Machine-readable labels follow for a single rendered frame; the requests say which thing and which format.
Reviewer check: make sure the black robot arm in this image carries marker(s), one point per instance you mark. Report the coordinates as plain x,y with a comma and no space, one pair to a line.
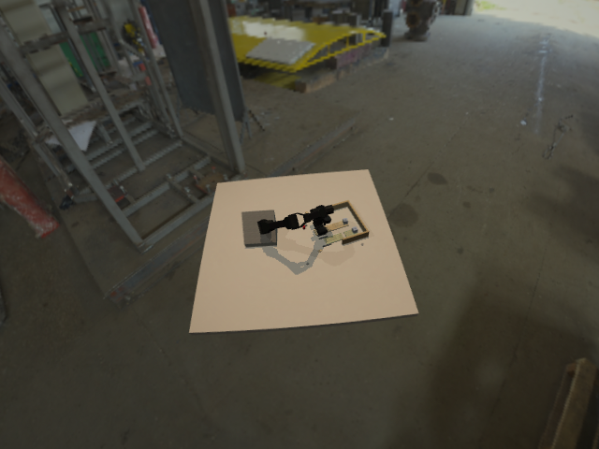
291,221

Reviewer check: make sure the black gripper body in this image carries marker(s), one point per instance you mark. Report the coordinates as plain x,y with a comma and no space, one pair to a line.
321,230

